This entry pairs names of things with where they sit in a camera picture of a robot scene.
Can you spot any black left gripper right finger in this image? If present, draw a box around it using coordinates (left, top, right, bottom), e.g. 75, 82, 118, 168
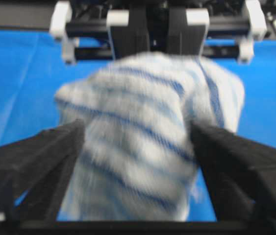
190, 121, 276, 235

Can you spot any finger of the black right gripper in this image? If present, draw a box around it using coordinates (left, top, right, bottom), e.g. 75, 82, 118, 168
168, 0, 209, 56
106, 0, 150, 60

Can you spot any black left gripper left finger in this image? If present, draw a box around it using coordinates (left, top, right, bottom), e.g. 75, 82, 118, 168
0, 120, 84, 222

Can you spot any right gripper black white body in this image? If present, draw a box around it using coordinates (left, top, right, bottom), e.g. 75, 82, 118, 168
49, 0, 276, 64

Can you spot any white blue-striped towel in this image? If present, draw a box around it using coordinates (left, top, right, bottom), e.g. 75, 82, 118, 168
54, 52, 245, 222

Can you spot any blue table cloth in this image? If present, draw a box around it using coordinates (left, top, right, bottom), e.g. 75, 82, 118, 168
0, 28, 276, 222

